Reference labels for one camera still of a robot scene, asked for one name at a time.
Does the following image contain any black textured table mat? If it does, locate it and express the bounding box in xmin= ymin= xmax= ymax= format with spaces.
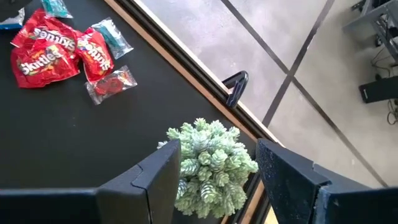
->
xmin=0 ymin=0 xmax=259 ymax=224

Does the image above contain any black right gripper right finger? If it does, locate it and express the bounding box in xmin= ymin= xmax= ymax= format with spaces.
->
xmin=254 ymin=138 xmax=398 ymax=224

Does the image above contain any teal candy in clear wrapper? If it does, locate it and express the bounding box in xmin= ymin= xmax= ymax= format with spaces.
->
xmin=91 ymin=17 xmax=134 ymax=60
xmin=40 ymin=0 xmax=74 ymax=19

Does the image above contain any black computer tower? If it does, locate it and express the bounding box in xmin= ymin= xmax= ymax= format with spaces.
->
xmin=358 ymin=75 xmax=398 ymax=104

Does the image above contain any white blue Hershey's bar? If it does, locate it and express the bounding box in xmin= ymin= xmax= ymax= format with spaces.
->
xmin=0 ymin=6 xmax=26 ymax=31

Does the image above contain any red Skittles pack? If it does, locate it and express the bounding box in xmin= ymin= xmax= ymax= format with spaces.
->
xmin=75 ymin=27 xmax=115 ymax=84
xmin=10 ymin=39 xmax=81 ymax=90
xmin=11 ymin=8 xmax=80 ymax=54

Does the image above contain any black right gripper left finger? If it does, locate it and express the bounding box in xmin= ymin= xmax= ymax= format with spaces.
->
xmin=0 ymin=138 xmax=182 ymax=224

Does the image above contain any black floor cable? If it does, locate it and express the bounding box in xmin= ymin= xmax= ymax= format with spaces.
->
xmin=371 ymin=46 xmax=398 ymax=126

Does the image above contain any red candy in clear wrapper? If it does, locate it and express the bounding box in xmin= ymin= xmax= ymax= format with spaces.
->
xmin=84 ymin=64 xmax=138 ymax=106

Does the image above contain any artificial succulent in pot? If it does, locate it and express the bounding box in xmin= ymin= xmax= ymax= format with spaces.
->
xmin=157 ymin=117 xmax=259 ymax=219

